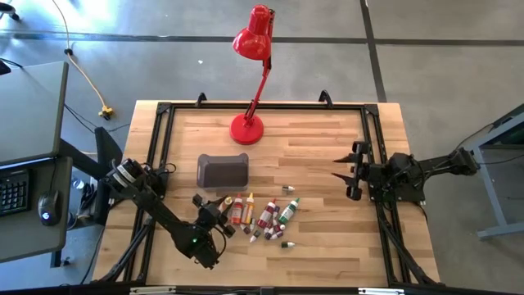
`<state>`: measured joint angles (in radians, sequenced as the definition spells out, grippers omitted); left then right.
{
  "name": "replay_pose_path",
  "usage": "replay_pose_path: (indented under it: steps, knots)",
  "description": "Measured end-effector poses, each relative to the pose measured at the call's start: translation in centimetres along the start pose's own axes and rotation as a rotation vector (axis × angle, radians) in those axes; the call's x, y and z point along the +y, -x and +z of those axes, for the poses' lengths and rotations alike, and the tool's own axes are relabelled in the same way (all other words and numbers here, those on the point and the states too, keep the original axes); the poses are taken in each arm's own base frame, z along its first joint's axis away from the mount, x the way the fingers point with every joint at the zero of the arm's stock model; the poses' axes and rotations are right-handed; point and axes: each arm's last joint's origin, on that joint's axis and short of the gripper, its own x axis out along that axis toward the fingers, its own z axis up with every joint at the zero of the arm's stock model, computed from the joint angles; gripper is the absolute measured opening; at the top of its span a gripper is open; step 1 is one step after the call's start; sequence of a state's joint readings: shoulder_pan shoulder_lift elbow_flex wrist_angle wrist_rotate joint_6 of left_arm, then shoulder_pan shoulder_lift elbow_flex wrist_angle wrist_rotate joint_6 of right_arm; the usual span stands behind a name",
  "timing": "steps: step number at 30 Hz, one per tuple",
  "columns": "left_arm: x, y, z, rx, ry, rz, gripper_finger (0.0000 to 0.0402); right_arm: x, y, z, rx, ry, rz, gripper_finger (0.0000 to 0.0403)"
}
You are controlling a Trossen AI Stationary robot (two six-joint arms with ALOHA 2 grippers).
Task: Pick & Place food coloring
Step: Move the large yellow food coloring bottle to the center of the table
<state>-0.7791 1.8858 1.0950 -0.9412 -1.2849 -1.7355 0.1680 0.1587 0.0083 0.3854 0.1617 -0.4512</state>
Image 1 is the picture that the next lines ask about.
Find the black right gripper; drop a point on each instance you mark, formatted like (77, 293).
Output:
(374, 174)

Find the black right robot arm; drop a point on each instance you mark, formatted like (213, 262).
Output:
(434, 164)

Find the small blue dropper bottle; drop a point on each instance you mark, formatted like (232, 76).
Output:
(288, 188)

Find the black curved frame bracket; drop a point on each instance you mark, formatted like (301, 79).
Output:
(325, 97)
(201, 98)

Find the bottles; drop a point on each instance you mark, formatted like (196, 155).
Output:
(245, 228)

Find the black keyboard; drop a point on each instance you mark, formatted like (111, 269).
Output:
(14, 192)

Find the red desk lamp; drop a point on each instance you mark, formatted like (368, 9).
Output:
(247, 129)

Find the black desk leg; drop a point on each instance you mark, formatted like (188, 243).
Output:
(107, 143)

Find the black chair caster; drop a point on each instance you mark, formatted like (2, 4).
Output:
(15, 17)

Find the small purple dropper bottle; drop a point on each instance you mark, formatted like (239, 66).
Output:
(277, 235)

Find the grey desk top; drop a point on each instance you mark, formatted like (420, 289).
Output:
(24, 237)

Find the silver aluminium rail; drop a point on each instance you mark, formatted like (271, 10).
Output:
(380, 291)
(151, 290)

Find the grey raised desk panel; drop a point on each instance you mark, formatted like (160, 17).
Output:
(28, 114)

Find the large orange bottle red cap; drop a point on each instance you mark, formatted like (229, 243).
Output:
(237, 210)

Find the large red food coloring bottle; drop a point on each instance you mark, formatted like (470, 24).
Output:
(267, 213)

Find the large green food coloring bottle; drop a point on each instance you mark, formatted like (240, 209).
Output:
(289, 210)

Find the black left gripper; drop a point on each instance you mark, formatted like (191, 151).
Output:
(209, 219)

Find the small green label dropper bottle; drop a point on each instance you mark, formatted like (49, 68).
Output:
(287, 244)

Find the large orange bottle yellow cap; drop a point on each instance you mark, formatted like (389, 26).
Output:
(247, 209)

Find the grey translucent plastic bin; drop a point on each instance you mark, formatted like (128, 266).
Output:
(223, 172)

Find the black computer mouse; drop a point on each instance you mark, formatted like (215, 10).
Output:
(49, 207)

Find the grey metal table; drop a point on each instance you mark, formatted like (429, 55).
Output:
(489, 192)

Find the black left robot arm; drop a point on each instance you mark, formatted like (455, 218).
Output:
(163, 213)

